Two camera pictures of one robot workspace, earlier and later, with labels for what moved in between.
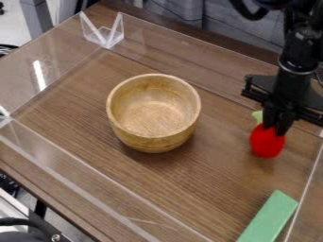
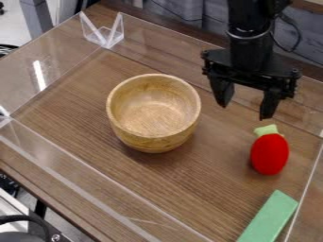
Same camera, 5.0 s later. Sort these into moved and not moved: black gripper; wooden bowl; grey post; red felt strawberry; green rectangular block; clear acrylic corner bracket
Moved: black gripper; red felt strawberry
Not moved: clear acrylic corner bracket; green rectangular block; wooden bowl; grey post
